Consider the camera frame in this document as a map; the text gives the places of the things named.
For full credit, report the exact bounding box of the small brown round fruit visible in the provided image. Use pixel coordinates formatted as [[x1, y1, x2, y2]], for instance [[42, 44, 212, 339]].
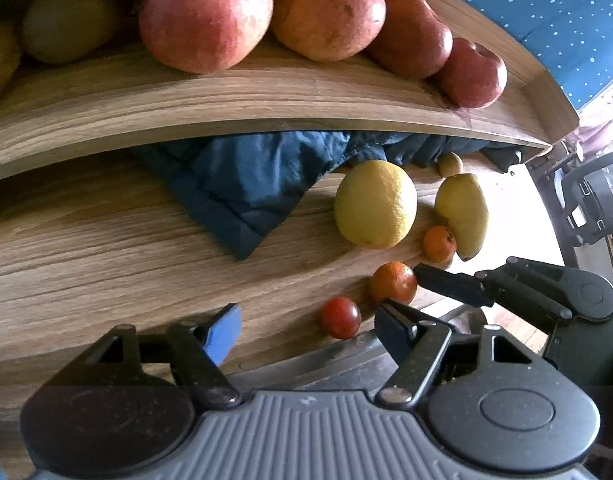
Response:
[[437, 152, 463, 178]]

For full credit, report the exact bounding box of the black office chair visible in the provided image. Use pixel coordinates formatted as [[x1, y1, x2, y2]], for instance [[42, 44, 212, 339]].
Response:
[[551, 152, 613, 248]]

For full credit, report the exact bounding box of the blue white-dotted board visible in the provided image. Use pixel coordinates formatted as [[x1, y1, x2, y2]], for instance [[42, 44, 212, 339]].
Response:
[[439, 0, 613, 111]]

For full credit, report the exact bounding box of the metal tray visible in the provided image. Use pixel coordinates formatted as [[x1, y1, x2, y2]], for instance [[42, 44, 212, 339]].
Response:
[[229, 335, 402, 393]]

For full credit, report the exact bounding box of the large yellow citrus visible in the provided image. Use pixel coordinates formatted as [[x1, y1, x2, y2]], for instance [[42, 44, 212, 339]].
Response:
[[335, 160, 418, 250]]

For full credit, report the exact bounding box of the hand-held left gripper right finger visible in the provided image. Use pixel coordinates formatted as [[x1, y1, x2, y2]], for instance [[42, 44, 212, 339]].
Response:
[[373, 299, 569, 408]]

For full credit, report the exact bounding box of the small orange tangerine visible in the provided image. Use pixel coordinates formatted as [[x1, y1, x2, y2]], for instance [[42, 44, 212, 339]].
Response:
[[422, 225, 457, 264], [369, 262, 418, 306]]

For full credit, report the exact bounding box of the pink bedding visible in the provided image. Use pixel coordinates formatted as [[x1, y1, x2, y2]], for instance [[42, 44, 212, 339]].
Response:
[[561, 92, 613, 151]]

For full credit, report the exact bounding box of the yellow green mango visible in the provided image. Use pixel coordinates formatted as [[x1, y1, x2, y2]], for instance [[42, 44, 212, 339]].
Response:
[[435, 173, 488, 262]]

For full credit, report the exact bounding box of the dark blue quilted jacket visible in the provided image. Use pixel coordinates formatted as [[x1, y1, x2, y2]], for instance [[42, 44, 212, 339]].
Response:
[[131, 130, 524, 261]]

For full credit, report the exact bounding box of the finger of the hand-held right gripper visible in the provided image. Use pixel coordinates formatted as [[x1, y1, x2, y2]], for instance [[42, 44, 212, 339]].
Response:
[[413, 256, 578, 321]]

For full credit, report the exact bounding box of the red apple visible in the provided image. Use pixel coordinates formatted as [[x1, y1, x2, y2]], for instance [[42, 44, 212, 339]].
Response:
[[139, 0, 274, 75], [366, 0, 454, 80], [436, 37, 508, 109], [271, 0, 387, 62]]

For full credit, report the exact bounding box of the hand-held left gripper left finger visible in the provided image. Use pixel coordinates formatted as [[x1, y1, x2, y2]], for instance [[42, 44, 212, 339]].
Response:
[[51, 303, 244, 408]]

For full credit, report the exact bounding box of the wooden shelf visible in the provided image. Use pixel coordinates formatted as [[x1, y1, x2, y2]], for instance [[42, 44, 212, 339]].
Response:
[[0, 0, 579, 183]]

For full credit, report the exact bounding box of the red cherry tomato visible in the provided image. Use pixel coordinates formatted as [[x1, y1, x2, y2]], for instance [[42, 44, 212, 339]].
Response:
[[320, 297, 362, 339]]

